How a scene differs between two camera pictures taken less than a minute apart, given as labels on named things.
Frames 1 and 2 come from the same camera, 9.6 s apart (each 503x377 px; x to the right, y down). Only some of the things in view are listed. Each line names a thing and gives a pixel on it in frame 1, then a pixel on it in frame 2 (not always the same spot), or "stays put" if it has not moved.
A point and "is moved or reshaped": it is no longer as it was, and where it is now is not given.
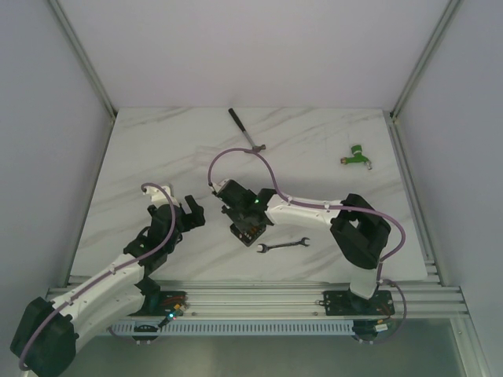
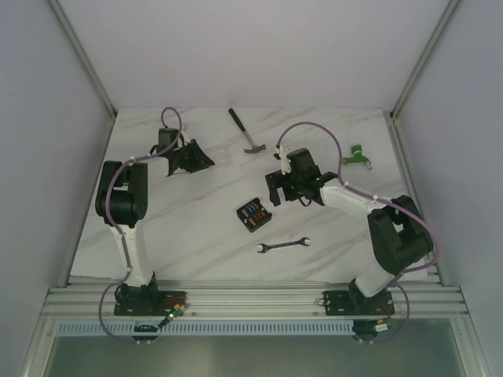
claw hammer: (256, 148) stays put
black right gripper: (230, 214) to (277, 180)
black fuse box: (247, 237) is moved or reshaped
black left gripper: (188, 216) to (185, 158)
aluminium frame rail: (82, 56) stays put
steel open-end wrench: (265, 248) stays put
